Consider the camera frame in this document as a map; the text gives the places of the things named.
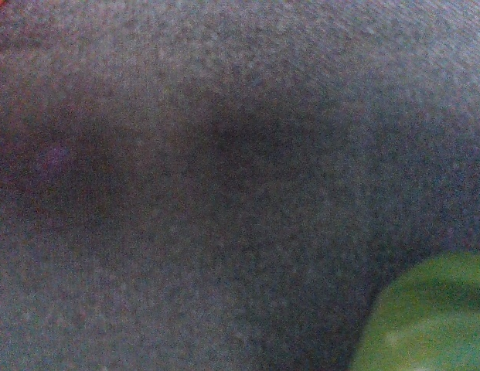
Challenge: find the green toy capsicum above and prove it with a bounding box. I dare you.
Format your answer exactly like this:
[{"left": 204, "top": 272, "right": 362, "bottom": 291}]
[{"left": 349, "top": 253, "right": 480, "bottom": 370}]

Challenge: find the black tablecloth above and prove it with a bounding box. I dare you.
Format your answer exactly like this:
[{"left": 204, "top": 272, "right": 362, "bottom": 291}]
[{"left": 0, "top": 1, "right": 480, "bottom": 370}]

